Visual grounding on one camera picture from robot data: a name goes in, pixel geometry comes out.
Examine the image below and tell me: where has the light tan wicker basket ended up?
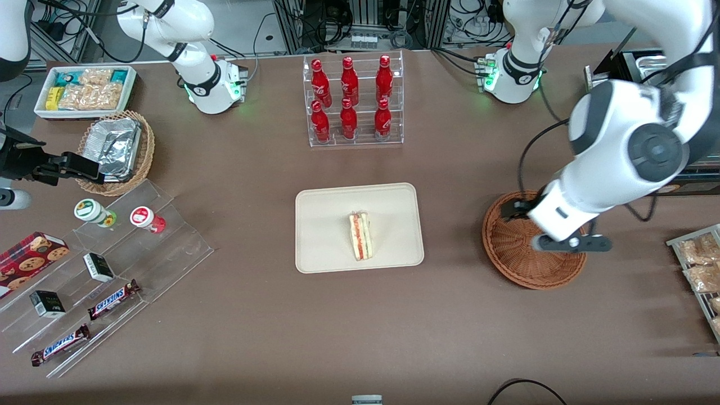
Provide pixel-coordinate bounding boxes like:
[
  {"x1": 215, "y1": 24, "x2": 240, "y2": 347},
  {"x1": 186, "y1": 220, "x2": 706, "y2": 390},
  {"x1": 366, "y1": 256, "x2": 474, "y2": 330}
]
[{"x1": 76, "y1": 110, "x2": 156, "y2": 197}]

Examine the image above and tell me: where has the red lid white jar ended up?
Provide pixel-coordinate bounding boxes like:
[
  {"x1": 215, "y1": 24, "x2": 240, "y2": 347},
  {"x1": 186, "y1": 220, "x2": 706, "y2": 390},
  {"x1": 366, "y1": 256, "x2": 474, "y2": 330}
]
[{"x1": 129, "y1": 206, "x2": 167, "y2": 235}]

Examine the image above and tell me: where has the clear bag of beige snacks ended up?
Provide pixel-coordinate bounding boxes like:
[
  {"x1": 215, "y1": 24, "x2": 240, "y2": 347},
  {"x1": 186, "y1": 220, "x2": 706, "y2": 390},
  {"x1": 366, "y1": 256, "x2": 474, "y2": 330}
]
[
  {"x1": 58, "y1": 83, "x2": 125, "y2": 111},
  {"x1": 79, "y1": 68, "x2": 114, "y2": 87}
]

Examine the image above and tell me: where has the red chocolate chip cookie box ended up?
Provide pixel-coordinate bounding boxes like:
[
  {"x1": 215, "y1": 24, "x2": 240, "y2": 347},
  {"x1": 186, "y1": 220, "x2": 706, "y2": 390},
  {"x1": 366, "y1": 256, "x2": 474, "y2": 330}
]
[{"x1": 0, "y1": 231, "x2": 70, "y2": 299}]

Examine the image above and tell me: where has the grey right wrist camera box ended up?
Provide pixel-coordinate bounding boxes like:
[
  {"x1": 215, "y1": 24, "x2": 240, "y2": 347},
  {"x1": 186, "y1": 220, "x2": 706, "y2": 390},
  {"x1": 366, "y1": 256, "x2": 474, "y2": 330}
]
[{"x1": 0, "y1": 189, "x2": 32, "y2": 211}]

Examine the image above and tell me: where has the black cable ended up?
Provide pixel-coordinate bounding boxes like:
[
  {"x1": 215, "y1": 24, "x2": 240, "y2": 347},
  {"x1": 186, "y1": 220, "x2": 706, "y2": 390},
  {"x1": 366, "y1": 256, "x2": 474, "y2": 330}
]
[
  {"x1": 516, "y1": 117, "x2": 572, "y2": 195},
  {"x1": 487, "y1": 379, "x2": 569, "y2": 405},
  {"x1": 246, "y1": 11, "x2": 276, "y2": 82}
]

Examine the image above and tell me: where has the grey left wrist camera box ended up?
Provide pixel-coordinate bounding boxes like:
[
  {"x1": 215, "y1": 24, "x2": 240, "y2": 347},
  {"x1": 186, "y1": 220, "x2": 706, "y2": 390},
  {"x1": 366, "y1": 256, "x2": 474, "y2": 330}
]
[{"x1": 531, "y1": 234, "x2": 614, "y2": 253}]

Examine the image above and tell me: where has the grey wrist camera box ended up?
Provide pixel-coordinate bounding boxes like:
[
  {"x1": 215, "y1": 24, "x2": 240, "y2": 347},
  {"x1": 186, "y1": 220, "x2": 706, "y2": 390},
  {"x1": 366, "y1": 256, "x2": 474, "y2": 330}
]
[
  {"x1": 531, "y1": 234, "x2": 614, "y2": 253},
  {"x1": 0, "y1": 189, "x2": 32, "y2": 211}
]

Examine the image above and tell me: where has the aluminium foil tray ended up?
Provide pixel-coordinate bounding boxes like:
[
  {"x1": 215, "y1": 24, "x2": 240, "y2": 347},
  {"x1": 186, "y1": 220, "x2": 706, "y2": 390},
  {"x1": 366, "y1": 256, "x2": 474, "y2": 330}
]
[{"x1": 84, "y1": 118, "x2": 142, "y2": 183}]

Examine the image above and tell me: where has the Snickers chocolate bar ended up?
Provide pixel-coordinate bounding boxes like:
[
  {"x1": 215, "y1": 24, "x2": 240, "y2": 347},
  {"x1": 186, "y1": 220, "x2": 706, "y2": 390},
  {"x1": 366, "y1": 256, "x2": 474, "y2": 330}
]
[
  {"x1": 30, "y1": 324, "x2": 92, "y2": 367},
  {"x1": 87, "y1": 279, "x2": 142, "y2": 322}
]

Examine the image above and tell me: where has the white plastic snack bin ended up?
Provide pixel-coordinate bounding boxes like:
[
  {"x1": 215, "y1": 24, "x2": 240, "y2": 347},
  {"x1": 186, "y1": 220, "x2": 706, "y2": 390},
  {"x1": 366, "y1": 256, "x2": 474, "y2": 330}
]
[{"x1": 34, "y1": 65, "x2": 138, "y2": 120}]

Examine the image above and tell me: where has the brown wicker round basket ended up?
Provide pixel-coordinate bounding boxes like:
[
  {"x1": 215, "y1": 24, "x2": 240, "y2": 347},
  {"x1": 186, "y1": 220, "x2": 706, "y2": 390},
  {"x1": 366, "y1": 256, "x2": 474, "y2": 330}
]
[{"x1": 482, "y1": 190, "x2": 588, "y2": 291}]

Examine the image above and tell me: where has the red cola bottle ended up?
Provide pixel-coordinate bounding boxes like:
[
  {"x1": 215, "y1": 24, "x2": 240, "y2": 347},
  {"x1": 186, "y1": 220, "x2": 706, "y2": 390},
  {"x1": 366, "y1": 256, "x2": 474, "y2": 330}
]
[
  {"x1": 376, "y1": 55, "x2": 394, "y2": 105},
  {"x1": 374, "y1": 98, "x2": 392, "y2": 140},
  {"x1": 340, "y1": 98, "x2": 358, "y2": 140},
  {"x1": 310, "y1": 58, "x2": 332, "y2": 109},
  {"x1": 341, "y1": 56, "x2": 359, "y2": 107},
  {"x1": 310, "y1": 100, "x2": 331, "y2": 144}
]

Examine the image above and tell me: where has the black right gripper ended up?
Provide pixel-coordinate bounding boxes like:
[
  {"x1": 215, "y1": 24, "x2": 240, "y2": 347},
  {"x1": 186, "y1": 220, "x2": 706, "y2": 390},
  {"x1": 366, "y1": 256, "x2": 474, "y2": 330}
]
[{"x1": 0, "y1": 130, "x2": 105, "y2": 185}]

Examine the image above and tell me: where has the triangle sandwich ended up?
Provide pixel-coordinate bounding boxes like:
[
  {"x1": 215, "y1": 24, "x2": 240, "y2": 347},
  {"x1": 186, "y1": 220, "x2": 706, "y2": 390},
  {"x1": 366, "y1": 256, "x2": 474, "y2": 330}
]
[{"x1": 348, "y1": 211, "x2": 374, "y2": 262}]

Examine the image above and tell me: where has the aluminium frame rack with electronics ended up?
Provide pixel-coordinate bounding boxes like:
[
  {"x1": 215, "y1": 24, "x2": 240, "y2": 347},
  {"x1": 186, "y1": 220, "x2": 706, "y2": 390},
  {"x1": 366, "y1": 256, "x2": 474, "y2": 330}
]
[{"x1": 273, "y1": 0, "x2": 451, "y2": 52}]

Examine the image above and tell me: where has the grey snack display rack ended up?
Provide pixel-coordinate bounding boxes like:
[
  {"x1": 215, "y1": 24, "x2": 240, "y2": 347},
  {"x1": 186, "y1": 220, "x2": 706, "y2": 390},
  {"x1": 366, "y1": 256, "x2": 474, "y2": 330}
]
[{"x1": 666, "y1": 224, "x2": 720, "y2": 345}]

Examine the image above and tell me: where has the small black carton box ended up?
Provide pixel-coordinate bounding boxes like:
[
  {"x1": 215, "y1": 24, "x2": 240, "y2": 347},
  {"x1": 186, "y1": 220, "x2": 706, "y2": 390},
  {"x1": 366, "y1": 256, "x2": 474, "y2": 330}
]
[
  {"x1": 83, "y1": 253, "x2": 115, "y2": 283},
  {"x1": 29, "y1": 290, "x2": 67, "y2": 319}
]

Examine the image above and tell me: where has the green lid sunflower jar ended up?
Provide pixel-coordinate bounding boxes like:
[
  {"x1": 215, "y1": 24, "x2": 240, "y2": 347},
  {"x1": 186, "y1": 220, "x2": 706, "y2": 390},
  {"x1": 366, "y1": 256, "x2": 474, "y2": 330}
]
[{"x1": 74, "y1": 199, "x2": 118, "y2": 228}]

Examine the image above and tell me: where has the cream rectangular tray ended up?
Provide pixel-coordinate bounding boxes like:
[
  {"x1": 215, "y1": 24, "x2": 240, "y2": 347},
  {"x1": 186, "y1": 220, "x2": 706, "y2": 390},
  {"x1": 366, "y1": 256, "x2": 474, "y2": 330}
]
[{"x1": 295, "y1": 182, "x2": 425, "y2": 275}]

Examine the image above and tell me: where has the clear acrylic bottle rack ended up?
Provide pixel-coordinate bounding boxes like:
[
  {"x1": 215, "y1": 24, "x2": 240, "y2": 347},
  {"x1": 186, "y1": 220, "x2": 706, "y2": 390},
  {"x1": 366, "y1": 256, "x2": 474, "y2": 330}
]
[{"x1": 302, "y1": 49, "x2": 404, "y2": 149}]

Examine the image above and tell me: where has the clear acrylic stepped shelf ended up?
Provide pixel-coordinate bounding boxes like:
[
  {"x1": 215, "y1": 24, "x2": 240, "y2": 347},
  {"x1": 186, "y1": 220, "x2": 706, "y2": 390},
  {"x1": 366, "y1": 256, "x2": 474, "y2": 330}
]
[{"x1": 0, "y1": 179, "x2": 215, "y2": 379}]

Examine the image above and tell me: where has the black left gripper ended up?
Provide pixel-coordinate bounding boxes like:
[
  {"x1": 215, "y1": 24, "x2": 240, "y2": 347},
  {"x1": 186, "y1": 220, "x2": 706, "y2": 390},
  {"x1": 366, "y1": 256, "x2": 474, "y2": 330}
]
[{"x1": 499, "y1": 188, "x2": 547, "y2": 221}]

